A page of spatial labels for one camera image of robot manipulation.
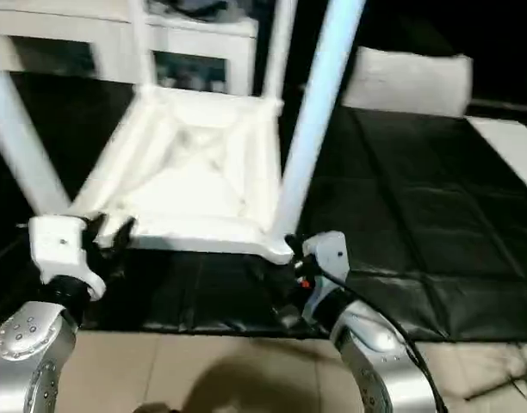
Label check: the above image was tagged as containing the white plastic table leg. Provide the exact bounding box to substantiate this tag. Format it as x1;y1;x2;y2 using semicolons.
271;0;368;242
132;0;157;94
261;0;297;108
0;34;71;216

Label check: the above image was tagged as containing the black padded work mat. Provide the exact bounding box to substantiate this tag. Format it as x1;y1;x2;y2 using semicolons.
0;71;527;343

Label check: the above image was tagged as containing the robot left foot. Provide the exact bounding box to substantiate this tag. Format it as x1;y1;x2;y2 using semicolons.
136;402;178;413

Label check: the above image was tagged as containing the white cabinet with glass doors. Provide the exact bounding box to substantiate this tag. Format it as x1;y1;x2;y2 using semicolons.
0;0;259;98

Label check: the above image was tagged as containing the white flat board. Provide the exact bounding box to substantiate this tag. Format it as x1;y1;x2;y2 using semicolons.
468;115;527;194

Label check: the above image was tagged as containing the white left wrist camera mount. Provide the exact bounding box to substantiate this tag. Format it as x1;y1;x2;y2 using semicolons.
28;214;108;302

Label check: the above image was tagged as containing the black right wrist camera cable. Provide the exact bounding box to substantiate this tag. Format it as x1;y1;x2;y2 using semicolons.
308;257;448;413

